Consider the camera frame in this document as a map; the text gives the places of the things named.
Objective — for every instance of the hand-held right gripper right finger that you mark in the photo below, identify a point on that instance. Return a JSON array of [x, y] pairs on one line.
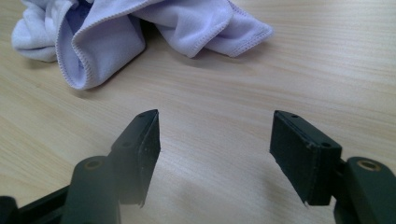
[[299, 155]]

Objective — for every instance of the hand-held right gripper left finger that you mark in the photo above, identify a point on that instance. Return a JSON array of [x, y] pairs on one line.
[[134, 155]]

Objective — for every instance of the white towel with blue print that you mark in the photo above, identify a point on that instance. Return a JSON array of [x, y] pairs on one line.
[[102, 34]]

